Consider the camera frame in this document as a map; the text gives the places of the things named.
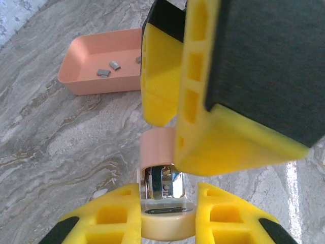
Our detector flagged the brown flat object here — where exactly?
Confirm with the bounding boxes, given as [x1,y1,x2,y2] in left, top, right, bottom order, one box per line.
[57,27,143,96]

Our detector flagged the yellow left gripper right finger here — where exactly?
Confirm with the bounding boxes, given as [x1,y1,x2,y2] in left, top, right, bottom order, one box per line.
[194,182,300,244]

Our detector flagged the pink stapler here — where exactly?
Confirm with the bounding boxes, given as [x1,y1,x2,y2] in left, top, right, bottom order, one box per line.
[137,127,197,241]

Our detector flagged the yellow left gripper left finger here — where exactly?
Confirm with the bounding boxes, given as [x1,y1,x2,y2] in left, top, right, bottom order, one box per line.
[38,183,142,244]

